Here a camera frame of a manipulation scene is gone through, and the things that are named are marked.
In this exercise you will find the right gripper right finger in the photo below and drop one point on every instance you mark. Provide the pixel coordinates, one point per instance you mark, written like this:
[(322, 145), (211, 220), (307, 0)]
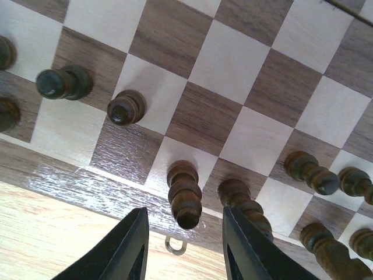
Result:
[(249, 254)]

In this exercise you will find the dark pawn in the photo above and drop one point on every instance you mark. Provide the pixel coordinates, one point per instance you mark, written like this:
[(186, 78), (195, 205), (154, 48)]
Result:
[(302, 166), (356, 183), (71, 82), (10, 114)]

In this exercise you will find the dark chess piece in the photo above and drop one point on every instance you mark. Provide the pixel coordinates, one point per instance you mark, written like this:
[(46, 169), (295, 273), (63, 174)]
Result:
[(8, 53)]

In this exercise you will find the dark knight piece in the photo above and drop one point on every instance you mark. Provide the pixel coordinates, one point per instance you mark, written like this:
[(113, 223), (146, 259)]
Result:
[(332, 255)]

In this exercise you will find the dark rook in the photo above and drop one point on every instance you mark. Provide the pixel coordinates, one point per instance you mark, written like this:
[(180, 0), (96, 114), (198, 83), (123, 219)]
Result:
[(361, 242)]

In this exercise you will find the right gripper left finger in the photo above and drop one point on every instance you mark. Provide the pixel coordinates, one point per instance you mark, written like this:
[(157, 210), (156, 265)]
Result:
[(121, 254)]

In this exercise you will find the dark tall piece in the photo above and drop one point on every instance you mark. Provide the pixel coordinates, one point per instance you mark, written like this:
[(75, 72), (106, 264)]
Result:
[(184, 195)]

